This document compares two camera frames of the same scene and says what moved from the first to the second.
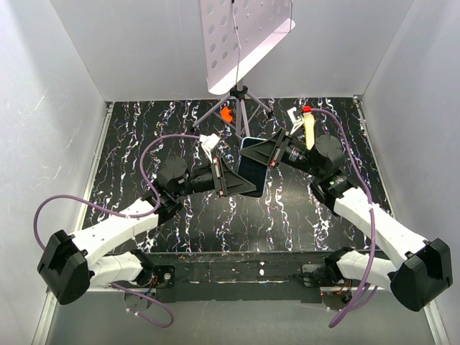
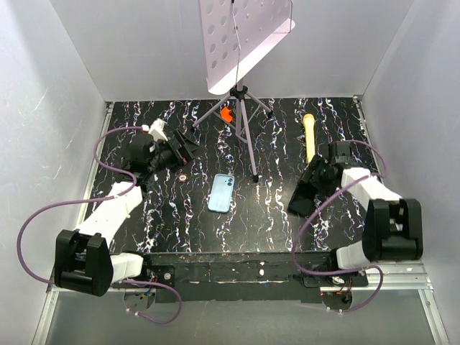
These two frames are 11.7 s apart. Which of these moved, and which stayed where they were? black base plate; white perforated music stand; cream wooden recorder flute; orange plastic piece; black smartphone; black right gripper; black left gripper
Moved: black smartphone; black left gripper; black right gripper
Stayed: white perforated music stand; black base plate; orange plastic piece; cream wooden recorder flute
